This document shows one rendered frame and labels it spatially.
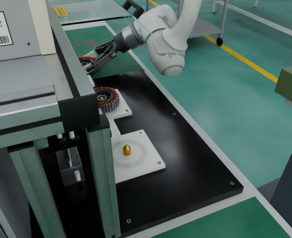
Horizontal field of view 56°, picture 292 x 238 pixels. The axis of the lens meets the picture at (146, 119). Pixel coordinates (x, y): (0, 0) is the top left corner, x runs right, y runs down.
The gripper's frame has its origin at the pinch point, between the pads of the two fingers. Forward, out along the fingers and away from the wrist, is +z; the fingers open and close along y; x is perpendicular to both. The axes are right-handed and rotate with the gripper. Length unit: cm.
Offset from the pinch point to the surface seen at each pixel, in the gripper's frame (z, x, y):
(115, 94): -14.2, -2.7, -31.3
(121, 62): -12.1, -9.4, 5.7
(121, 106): -13.7, -6.7, -32.7
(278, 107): -83, -135, 70
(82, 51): 4.0, -0.2, 18.5
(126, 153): -15, -7, -55
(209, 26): -71, -108, 210
